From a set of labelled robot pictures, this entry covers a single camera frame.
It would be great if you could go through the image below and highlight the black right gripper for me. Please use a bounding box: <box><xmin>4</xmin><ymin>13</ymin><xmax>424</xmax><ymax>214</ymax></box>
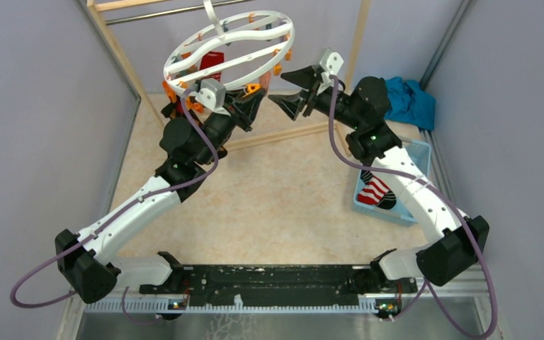
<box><xmin>268</xmin><ymin>65</ymin><xmax>363</xmax><ymax>130</ymax></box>

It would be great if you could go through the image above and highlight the white round clip hanger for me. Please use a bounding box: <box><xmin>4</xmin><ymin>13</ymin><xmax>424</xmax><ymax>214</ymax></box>
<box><xmin>162</xmin><ymin>1</ymin><xmax>295</xmax><ymax>94</ymax></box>

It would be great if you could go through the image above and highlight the red snowflake sock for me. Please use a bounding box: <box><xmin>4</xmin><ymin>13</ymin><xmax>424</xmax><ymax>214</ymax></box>
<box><xmin>199</xmin><ymin>51</ymin><xmax>225</xmax><ymax>82</ymax></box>

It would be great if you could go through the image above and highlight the black orange sock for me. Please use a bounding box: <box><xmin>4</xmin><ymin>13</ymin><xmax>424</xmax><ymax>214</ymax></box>
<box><xmin>160</xmin><ymin>98</ymin><xmax>184</xmax><ymax>119</ymax></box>

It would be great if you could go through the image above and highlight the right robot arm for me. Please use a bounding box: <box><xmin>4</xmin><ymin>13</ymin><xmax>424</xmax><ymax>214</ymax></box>
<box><xmin>269</xmin><ymin>66</ymin><xmax>489</xmax><ymax>292</ymax></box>

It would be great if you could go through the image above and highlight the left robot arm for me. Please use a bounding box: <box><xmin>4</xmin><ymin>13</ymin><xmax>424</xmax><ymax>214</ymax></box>
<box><xmin>55</xmin><ymin>89</ymin><xmax>267</xmax><ymax>304</ymax></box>

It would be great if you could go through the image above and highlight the blue crumpled cloth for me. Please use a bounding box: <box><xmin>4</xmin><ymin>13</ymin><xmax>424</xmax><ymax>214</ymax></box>
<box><xmin>385</xmin><ymin>76</ymin><xmax>436</xmax><ymax>131</ymax></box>

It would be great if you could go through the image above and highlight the black striped sock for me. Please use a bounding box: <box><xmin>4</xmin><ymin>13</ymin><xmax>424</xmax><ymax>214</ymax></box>
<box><xmin>359</xmin><ymin>169</ymin><xmax>398</xmax><ymax>210</ymax></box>

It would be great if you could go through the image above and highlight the light blue perforated basket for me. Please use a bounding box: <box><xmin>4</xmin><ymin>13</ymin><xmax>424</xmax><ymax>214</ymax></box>
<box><xmin>351</xmin><ymin>137</ymin><xmax>432</xmax><ymax>227</ymax></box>

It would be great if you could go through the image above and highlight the metal hanging rod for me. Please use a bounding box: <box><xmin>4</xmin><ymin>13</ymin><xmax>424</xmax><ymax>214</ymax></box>
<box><xmin>105</xmin><ymin>0</ymin><xmax>251</xmax><ymax>26</ymax></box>

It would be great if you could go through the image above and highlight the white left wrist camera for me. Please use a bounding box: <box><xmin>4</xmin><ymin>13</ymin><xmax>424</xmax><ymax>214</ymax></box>
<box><xmin>195</xmin><ymin>78</ymin><xmax>226</xmax><ymax>111</ymax></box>

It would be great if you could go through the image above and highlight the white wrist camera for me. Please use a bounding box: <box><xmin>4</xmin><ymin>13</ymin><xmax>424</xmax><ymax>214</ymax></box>
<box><xmin>195</xmin><ymin>78</ymin><xmax>226</xmax><ymax>111</ymax></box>
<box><xmin>319</xmin><ymin>48</ymin><xmax>344</xmax><ymax>76</ymax></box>

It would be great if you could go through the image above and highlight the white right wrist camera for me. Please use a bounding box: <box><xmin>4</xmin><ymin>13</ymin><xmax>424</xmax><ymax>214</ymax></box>
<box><xmin>319</xmin><ymin>48</ymin><xmax>344</xmax><ymax>76</ymax></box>

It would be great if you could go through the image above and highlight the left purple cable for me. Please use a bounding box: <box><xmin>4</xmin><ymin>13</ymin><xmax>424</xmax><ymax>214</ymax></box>
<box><xmin>10</xmin><ymin>86</ymin><xmax>220</xmax><ymax>310</ymax></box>

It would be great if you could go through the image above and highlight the light wooden rack frame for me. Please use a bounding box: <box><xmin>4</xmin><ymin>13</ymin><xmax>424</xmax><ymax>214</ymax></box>
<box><xmin>86</xmin><ymin>0</ymin><xmax>375</xmax><ymax>158</ymax></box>

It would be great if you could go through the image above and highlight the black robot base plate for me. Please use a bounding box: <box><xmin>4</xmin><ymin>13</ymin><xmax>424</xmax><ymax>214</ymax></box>
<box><xmin>139</xmin><ymin>264</ymin><xmax>417</xmax><ymax>307</ymax></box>

